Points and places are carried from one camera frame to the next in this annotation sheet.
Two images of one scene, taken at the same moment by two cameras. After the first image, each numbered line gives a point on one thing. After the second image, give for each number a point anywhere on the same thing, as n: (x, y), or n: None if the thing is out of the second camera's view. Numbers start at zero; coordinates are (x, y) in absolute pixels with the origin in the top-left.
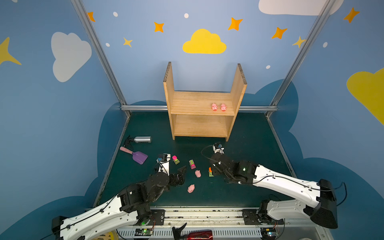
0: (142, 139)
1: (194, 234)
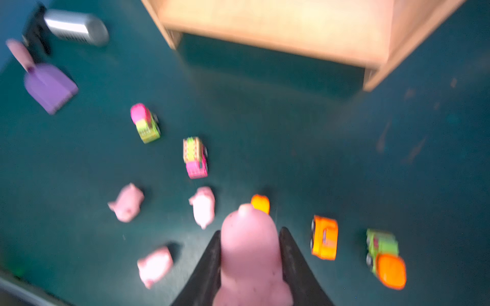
0: (44, 23)
1: None
